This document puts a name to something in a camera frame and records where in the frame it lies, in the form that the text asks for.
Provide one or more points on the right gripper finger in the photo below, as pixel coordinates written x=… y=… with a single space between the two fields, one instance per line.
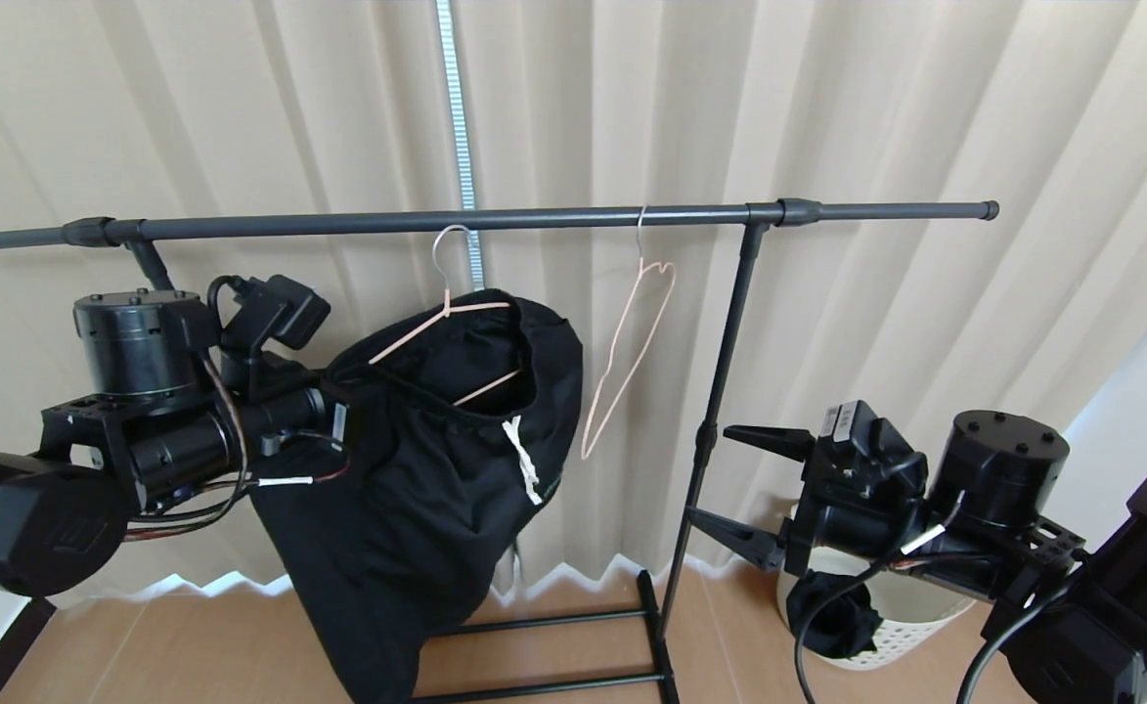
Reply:
x=769 y=440
x=739 y=538

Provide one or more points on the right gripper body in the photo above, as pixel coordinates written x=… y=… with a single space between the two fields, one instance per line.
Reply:
x=876 y=538

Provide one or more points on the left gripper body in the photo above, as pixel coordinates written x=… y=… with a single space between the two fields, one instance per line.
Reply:
x=241 y=440

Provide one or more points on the pink clothes hanger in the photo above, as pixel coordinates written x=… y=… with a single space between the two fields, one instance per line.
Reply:
x=641 y=256
x=446 y=303

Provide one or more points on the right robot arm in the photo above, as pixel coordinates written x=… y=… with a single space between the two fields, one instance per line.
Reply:
x=1003 y=469

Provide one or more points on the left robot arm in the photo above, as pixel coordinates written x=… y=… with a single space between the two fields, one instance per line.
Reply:
x=45 y=518

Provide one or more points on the white laundry basket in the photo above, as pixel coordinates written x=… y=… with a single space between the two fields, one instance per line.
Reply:
x=925 y=626

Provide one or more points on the black clothes rack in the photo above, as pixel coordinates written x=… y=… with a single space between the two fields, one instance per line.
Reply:
x=387 y=223

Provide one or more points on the black garment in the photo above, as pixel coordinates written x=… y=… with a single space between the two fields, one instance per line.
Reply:
x=827 y=616

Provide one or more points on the beige curtain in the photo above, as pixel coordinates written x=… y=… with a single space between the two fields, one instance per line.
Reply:
x=925 y=98

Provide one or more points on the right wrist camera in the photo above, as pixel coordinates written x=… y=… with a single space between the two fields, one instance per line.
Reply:
x=891 y=460

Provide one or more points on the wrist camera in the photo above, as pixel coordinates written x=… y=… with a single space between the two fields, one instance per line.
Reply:
x=275 y=313
x=891 y=460

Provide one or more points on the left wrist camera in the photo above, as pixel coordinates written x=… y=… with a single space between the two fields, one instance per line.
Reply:
x=275 y=313

